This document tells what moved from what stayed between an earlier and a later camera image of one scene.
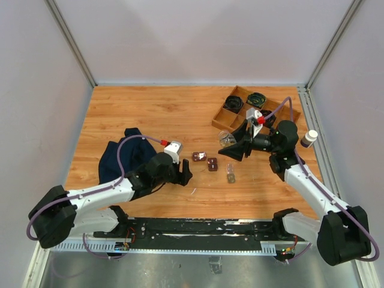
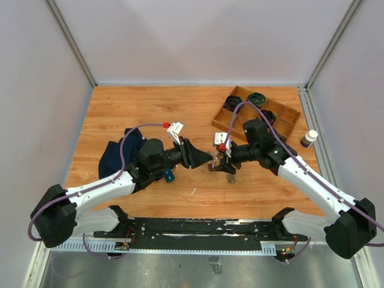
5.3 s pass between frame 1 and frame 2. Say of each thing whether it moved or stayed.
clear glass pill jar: moved
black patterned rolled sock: stayed
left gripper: moved
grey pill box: stayed
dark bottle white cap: stayed
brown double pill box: stayed
